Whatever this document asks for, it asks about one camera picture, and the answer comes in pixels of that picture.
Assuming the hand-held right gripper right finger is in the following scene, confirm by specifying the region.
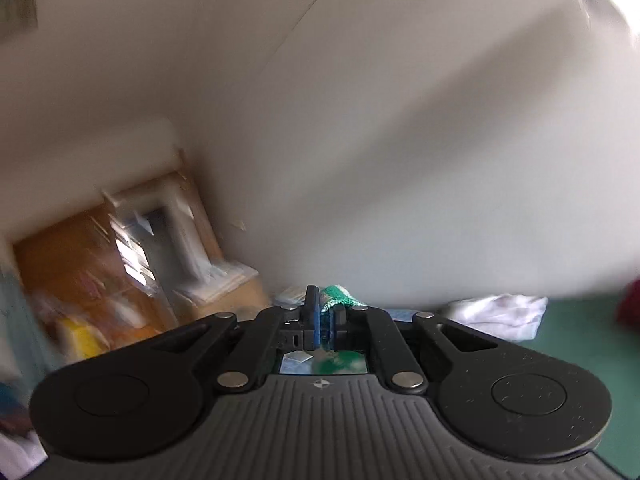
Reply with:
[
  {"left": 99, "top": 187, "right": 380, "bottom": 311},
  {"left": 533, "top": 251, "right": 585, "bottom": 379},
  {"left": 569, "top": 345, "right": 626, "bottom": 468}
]
[{"left": 330, "top": 304, "right": 501, "bottom": 395}]

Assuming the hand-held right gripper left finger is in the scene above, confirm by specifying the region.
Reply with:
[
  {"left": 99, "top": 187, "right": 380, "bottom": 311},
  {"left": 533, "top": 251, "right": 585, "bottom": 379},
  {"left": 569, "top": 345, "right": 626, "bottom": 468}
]
[{"left": 151, "top": 285, "right": 321, "bottom": 394}]

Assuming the yellow object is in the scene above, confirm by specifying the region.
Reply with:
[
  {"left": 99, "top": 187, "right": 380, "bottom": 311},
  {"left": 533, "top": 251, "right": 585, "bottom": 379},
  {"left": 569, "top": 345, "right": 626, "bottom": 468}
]
[{"left": 55, "top": 312, "right": 108, "bottom": 361}]

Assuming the brown wooden furniture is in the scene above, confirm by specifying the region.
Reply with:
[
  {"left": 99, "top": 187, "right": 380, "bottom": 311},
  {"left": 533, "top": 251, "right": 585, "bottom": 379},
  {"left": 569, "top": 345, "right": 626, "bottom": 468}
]
[{"left": 12, "top": 170, "right": 271, "bottom": 361}]

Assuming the dark red garment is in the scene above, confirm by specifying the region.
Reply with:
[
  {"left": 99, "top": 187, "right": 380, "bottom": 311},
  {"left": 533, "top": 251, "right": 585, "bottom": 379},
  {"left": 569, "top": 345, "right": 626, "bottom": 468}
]
[{"left": 616, "top": 284, "right": 640, "bottom": 333}]

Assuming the white paper stack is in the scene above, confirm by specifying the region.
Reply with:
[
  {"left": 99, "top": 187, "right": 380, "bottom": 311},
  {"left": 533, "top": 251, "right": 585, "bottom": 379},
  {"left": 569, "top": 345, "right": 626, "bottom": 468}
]
[{"left": 175, "top": 260, "right": 261, "bottom": 307}]

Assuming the green white striped shirt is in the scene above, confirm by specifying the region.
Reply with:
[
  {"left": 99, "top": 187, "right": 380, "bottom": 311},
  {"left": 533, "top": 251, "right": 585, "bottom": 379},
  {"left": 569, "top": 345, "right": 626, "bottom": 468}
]
[{"left": 317, "top": 284, "right": 370, "bottom": 376}]

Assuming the white folded cloth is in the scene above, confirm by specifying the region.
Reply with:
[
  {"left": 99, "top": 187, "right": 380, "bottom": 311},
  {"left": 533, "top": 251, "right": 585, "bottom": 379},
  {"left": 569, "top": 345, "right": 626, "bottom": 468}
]
[{"left": 442, "top": 294, "right": 550, "bottom": 343}]

